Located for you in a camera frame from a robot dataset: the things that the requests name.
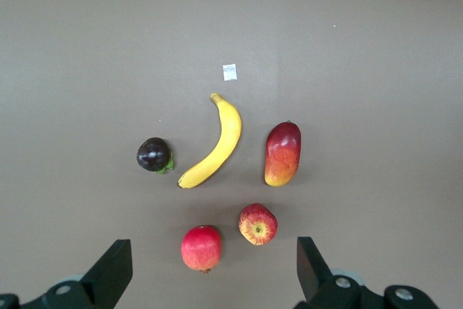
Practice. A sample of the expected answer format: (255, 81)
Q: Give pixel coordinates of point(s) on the red striped apple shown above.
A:
(257, 224)

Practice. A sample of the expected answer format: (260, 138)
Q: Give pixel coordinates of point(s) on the yellow banana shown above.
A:
(228, 135)

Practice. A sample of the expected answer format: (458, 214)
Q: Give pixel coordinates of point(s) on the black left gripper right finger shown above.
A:
(311, 273)

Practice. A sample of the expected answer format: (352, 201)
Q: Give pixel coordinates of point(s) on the red yellow mango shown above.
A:
(282, 157)

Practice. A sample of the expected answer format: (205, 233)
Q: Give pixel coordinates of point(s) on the red pomegranate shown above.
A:
(201, 249)

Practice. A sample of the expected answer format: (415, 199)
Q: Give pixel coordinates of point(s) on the dark purple eggplant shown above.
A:
(153, 155)

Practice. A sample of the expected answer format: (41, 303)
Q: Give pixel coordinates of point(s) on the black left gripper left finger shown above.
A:
(110, 273)

